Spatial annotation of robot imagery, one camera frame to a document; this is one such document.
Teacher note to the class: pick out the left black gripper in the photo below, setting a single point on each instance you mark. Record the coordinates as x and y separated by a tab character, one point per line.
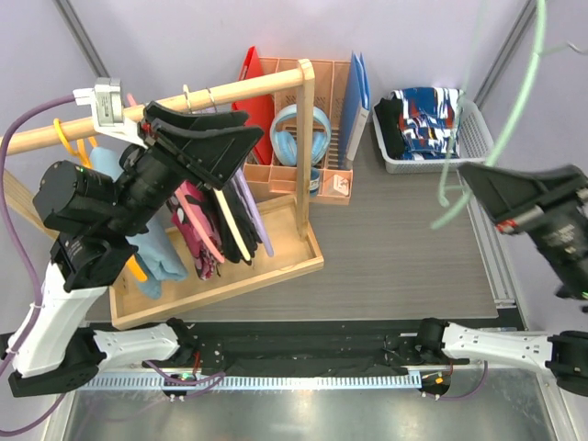
186	141

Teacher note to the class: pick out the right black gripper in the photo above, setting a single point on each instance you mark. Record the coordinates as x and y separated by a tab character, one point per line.
504	192

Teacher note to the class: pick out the lilac plastic hanger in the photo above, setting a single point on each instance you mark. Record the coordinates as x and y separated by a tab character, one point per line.
247	198

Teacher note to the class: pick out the blue patterned garment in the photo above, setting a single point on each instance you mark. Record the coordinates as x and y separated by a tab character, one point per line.
427	121

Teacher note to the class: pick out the black trousers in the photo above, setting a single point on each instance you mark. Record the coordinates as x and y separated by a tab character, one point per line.
388	113

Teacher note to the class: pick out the mint green hanger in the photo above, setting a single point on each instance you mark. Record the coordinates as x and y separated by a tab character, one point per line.
536	54

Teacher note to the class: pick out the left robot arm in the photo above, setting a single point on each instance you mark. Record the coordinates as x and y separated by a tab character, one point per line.
94	216

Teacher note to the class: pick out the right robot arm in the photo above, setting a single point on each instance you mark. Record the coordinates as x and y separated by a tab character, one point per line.
562	242

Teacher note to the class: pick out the white plastic basket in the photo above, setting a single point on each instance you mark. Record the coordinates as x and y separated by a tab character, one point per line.
474	144

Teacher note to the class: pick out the black garment on rack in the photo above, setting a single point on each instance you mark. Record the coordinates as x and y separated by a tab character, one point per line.
245	225

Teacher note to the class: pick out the pink floral garment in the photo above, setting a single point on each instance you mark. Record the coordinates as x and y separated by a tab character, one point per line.
197	229

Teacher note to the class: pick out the light blue garment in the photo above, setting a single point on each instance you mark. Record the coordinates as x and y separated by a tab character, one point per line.
156	255

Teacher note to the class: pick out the wooden clothes rack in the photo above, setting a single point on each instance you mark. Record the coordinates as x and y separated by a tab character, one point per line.
171	232

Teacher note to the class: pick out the blue folder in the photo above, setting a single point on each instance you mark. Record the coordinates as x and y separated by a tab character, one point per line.
355	111

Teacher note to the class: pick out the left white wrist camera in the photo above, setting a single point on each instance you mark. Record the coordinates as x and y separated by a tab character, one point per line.
105	100

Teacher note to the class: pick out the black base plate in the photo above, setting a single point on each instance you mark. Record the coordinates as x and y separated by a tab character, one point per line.
314	349

